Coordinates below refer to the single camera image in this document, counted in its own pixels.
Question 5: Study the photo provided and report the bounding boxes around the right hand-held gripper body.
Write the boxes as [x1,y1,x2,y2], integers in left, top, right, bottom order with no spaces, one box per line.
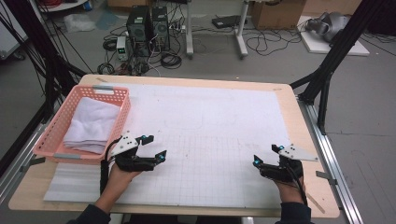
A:
[259,143,319,184]

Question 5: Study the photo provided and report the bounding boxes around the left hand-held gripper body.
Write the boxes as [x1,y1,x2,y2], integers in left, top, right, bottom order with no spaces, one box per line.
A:
[109,131,159,173]

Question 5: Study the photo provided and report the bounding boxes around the white printed blanket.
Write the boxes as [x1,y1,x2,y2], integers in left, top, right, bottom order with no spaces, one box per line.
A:
[63,96,121,155]

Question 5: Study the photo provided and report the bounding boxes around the pink plastic basket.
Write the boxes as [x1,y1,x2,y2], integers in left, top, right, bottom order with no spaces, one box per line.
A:
[32,84,132,166]

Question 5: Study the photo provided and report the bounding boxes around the person's right hand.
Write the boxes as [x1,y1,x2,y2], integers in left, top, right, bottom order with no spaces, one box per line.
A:
[273,176,308,205]

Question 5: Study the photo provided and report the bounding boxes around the white grid mat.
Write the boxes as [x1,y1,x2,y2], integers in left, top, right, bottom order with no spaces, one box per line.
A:
[43,82,310,211]

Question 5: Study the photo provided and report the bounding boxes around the white power supply unit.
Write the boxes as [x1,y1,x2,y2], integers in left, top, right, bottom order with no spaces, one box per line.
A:
[115,35,129,62]

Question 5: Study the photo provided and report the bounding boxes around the white foam board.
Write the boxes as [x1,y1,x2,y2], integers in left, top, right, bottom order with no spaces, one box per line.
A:
[296,15,371,57]

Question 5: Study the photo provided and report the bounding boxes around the black computer tower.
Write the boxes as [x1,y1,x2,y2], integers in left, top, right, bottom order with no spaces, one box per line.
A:
[125,5,152,58]
[150,6,171,52]

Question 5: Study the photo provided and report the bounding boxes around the white desk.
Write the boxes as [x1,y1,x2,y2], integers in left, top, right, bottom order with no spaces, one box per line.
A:
[185,0,249,61]

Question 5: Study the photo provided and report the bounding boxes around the grey helmet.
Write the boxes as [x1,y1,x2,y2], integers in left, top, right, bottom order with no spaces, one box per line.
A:
[304,11,351,43]

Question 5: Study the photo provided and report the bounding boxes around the open cardboard box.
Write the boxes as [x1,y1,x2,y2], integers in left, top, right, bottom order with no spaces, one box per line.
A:
[250,0,308,31]

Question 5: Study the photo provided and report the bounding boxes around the clear plastic bag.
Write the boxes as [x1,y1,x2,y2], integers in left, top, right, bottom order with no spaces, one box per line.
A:
[63,13,96,34]

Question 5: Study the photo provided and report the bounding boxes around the black flat device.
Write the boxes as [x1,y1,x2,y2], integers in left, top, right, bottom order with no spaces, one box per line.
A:
[211,14,248,29]

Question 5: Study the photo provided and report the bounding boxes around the white round table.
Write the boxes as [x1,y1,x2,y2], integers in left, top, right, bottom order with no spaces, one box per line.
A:
[36,0,91,14]

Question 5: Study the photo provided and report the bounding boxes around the right hand-held gripper cable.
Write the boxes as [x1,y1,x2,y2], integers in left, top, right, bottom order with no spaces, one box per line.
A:
[285,161,310,207]

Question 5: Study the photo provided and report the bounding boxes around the hand-held gripper cable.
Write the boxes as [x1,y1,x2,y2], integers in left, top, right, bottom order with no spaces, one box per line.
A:
[99,137,121,196]
[285,161,310,207]

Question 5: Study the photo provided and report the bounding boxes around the left hand-held gripper cable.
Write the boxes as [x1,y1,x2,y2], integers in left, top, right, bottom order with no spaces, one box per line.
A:
[99,137,121,196]

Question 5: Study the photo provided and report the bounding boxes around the metal bracket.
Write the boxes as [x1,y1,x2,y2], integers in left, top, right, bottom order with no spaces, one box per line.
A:
[20,156,47,174]
[315,170,338,187]

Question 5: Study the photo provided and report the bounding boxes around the aluminium rail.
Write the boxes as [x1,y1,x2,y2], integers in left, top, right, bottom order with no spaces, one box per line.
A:
[297,95,364,224]
[0,102,63,204]

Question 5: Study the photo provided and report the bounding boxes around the black cable coil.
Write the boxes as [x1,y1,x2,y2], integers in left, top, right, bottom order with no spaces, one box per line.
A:
[160,51,183,70]
[96,62,117,76]

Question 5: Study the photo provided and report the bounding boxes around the loose black floor cables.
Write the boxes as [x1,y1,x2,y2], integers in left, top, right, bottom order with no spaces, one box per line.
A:
[245,27,304,57]

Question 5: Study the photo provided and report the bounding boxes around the black metal frame post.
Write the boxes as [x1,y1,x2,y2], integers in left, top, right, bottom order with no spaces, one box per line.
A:
[289,0,386,135]
[0,0,89,176]

